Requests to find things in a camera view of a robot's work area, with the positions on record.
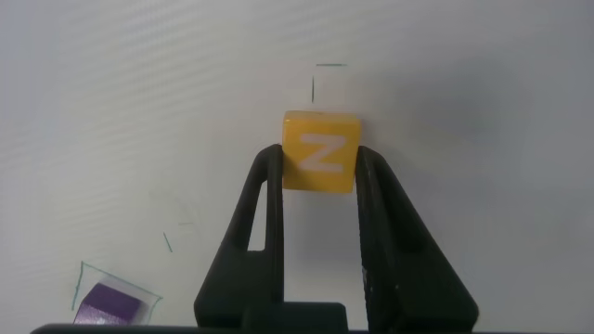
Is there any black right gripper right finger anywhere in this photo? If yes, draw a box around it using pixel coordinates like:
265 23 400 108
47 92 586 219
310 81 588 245
355 145 480 332

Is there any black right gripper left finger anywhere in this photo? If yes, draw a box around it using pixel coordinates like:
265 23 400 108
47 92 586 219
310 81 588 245
193 143 286 328

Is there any yellow N letter block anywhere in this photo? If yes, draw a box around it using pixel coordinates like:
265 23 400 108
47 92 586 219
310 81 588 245
280 109 362 195

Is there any purple I letter block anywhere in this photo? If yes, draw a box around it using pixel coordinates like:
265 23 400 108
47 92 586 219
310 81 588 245
72 282 149 326

